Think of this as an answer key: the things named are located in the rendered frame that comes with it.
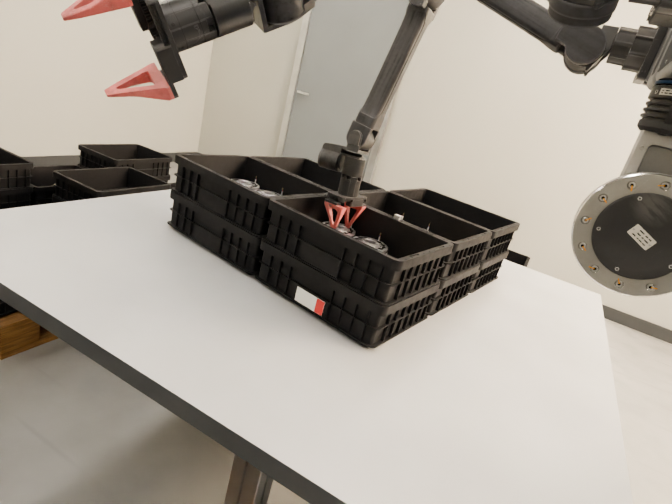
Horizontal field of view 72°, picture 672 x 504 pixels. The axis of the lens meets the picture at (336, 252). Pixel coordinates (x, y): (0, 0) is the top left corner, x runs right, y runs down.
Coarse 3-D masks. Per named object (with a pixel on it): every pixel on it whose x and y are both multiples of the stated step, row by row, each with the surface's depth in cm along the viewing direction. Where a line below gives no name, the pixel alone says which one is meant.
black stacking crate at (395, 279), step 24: (312, 216) 133; (360, 216) 135; (264, 240) 120; (288, 240) 116; (312, 240) 111; (384, 240) 131; (408, 240) 127; (432, 240) 122; (312, 264) 111; (336, 264) 107; (360, 264) 104; (432, 264) 116; (360, 288) 104; (384, 288) 101; (408, 288) 109
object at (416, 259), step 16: (272, 208) 116; (288, 208) 113; (368, 208) 133; (304, 224) 111; (320, 224) 108; (400, 224) 128; (336, 240) 106; (352, 240) 103; (368, 256) 101; (384, 256) 99; (416, 256) 103; (432, 256) 110
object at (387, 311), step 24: (264, 264) 121; (288, 264) 116; (288, 288) 118; (312, 288) 113; (336, 288) 107; (432, 288) 119; (312, 312) 113; (336, 312) 110; (360, 312) 106; (384, 312) 102; (408, 312) 115; (360, 336) 106; (384, 336) 108
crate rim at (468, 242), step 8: (360, 192) 150; (368, 192) 153; (376, 192) 156; (384, 192) 160; (392, 192) 163; (408, 200) 158; (432, 208) 154; (392, 216) 131; (448, 216) 151; (472, 224) 147; (488, 232) 142; (448, 240) 122; (464, 240) 126; (472, 240) 130; (480, 240) 136; (488, 240) 143; (456, 248) 122; (464, 248) 127
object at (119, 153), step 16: (80, 144) 250; (96, 144) 258; (112, 144) 267; (128, 144) 276; (80, 160) 252; (96, 160) 246; (112, 160) 239; (128, 160) 245; (144, 160) 254; (160, 160) 264; (160, 176) 269
